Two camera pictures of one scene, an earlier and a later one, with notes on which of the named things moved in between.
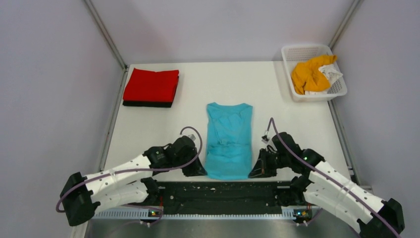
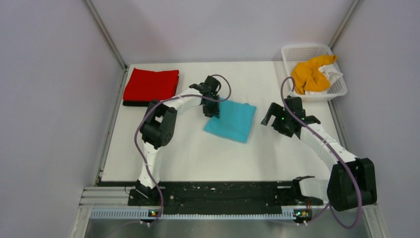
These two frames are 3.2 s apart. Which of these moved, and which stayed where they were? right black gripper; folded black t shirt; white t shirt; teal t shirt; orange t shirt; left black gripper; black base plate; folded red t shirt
Moved: teal t shirt; right black gripper; left black gripper
Stayed: folded red t shirt; white t shirt; folded black t shirt; black base plate; orange t shirt
